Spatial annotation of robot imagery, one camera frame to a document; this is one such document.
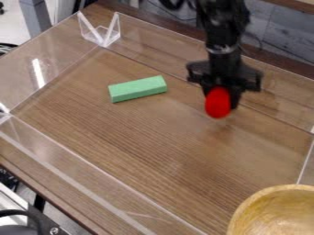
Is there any wooden bowl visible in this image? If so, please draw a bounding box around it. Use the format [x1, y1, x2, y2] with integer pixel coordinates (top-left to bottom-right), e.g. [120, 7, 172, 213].
[226, 185, 314, 235]

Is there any clear acrylic tray enclosure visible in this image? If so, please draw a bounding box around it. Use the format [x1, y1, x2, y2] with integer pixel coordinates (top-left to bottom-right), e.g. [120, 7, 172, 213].
[0, 8, 314, 235]

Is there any green foam block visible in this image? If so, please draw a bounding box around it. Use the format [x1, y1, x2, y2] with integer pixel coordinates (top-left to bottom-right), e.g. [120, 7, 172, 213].
[108, 75, 167, 103]

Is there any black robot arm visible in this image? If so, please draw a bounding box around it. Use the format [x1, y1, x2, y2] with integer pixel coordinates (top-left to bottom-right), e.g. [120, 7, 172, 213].
[158, 0, 262, 109]

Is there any black cable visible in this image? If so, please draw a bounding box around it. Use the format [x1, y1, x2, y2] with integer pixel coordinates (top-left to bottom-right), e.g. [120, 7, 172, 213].
[0, 209, 37, 235]

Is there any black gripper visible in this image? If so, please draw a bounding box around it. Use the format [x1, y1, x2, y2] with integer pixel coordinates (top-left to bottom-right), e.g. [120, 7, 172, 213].
[187, 49, 262, 109]

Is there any black metal bracket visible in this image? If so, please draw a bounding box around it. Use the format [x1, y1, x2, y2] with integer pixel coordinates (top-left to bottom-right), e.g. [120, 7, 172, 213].
[27, 205, 71, 235]

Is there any red plush strawberry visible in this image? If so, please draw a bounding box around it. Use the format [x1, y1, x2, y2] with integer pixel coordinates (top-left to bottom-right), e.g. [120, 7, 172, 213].
[204, 86, 231, 118]

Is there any grey post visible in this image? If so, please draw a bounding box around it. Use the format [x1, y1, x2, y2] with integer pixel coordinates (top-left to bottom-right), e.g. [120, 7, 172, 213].
[19, 0, 52, 38]

